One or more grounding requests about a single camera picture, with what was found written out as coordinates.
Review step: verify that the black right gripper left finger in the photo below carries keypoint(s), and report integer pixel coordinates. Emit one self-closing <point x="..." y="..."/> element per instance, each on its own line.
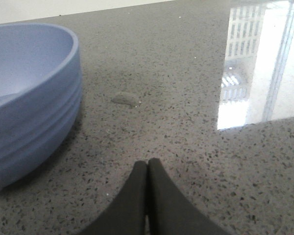
<point x="126" y="213"/>

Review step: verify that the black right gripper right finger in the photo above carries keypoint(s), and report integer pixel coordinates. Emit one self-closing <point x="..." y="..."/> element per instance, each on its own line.
<point x="169" y="211"/>

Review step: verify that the light blue ribbed bowl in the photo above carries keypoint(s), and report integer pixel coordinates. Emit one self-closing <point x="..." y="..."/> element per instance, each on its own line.
<point x="40" y="94"/>

